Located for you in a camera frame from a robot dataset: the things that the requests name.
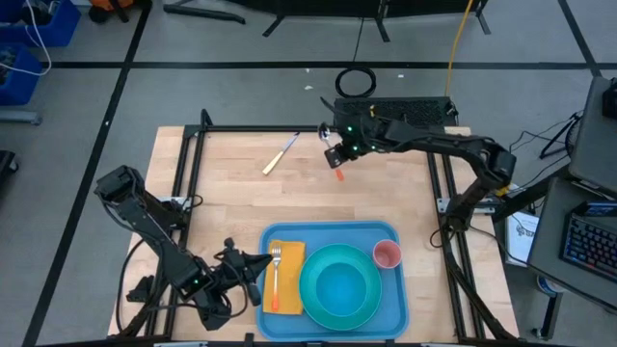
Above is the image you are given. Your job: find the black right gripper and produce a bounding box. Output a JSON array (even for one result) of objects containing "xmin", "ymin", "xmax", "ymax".
[{"xmin": 320, "ymin": 95, "xmax": 388, "ymax": 170}]

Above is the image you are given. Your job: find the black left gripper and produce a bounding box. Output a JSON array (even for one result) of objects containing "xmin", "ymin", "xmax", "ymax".
[{"xmin": 211, "ymin": 235, "xmax": 275, "ymax": 309}]

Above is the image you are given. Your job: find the fork with orange handle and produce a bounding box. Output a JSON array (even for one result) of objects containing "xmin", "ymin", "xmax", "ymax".
[{"xmin": 270, "ymin": 244, "xmax": 282, "ymax": 312}]

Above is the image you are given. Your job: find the yellow cloth napkin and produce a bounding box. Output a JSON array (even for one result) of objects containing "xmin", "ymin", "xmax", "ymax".
[{"xmin": 262, "ymin": 239, "xmax": 308, "ymax": 316}]

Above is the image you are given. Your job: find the spoon with orange handle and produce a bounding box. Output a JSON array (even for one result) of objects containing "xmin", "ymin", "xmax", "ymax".
[{"xmin": 317, "ymin": 122, "xmax": 345, "ymax": 182}]

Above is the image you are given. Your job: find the teal plate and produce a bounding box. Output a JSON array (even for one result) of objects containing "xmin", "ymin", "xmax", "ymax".
[{"xmin": 298, "ymin": 243, "xmax": 384, "ymax": 333}]

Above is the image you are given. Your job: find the knife with yellow handle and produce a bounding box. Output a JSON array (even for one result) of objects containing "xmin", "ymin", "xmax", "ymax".
[{"xmin": 261, "ymin": 132, "xmax": 301, "ymax": 176}]

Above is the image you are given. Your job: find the pink cup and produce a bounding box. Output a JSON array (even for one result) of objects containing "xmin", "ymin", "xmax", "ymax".
[{"xmin": 372, "ymin": 239, "xmax": 404, "ymax": 270}]

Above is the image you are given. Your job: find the blue plastic tray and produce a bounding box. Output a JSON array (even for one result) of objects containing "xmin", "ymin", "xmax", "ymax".
[{"xmin": 255, "ymin": 220, "xmax": 410, "ymax": 342}]

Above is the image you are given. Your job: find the black room divider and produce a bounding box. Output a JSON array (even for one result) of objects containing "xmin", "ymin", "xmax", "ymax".
[{"xmin": 226, "ymin": 0, "xmax": 493, "ymax": 43}]

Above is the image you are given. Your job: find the white printed box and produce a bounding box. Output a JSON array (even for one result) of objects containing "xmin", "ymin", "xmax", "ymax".
[{"xmin": 504, "ymin": 210, "xmax": 540, "ymax": 267}]

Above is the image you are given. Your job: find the black floor bar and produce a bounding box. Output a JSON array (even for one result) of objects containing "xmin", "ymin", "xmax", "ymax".
[{"xmin": 162, "ymin": 3, "xmax": 246, "ymax": 26}]

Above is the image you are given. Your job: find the black floor fan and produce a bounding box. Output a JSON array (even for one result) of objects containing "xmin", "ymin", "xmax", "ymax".
[{"xmin": 539, "ymin": 109, "xmax": 584, "ymax": 160}]

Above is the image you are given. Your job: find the grey desk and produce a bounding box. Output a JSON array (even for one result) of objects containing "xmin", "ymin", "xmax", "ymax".
[{"xmin": 527, "ymin": 175, "xmax": 617, "ymax": 309}]

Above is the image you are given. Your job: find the grey raised desk panel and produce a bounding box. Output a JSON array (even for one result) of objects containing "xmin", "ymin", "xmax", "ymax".
[{"xmin": 568, "ymin": 75, "xmax": 617, "ymax": 194}]

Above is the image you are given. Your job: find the black backlit keyboard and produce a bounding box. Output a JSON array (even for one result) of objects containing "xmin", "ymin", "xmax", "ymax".
[{"xmin": 561, "ymin": 211, "xmax": 617, "ymax": 283}]

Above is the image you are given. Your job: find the blue storage bin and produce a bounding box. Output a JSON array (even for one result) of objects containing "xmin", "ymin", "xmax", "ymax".
[
  {"xmin": 0, "ymin": 0, "xmax": 82, "ymax": 48},
  {"xmin": 0, "ymin": 42, "xmax": 43, "ymax": 107}
]

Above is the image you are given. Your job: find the coiled black cable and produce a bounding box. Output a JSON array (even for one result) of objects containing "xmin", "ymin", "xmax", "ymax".
[{"xmin": 335, "ymin": 66, "xmax": 377, "ymax": 100}]

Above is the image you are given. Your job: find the black metal table frame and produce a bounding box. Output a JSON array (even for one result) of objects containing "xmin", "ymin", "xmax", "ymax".
[{"xmin": 113, "ymin": 108, "xmax": 520, "ymax": 347}]

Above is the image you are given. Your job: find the black bracket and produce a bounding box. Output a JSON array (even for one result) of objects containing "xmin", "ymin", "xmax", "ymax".
[{"xmin": 125, "ymin": 274, "xmax": 155, "ymax": 304}]

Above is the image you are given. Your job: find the yellow cable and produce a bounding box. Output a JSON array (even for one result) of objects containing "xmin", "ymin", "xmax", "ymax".
[{"xmin": 443, "ymin": 0, "xmax": 476, "ymax": 97}]

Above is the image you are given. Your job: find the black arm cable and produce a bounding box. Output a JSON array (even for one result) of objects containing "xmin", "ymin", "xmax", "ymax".
[{"xmin": 115, "ymin": 235, "xmax": 163, "ymax": 334}]

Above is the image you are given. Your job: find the white cable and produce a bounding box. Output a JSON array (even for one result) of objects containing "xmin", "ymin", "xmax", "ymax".
[{"xmin": 0, "ymin": 0, "xmax": 52, "ymax": 78}]

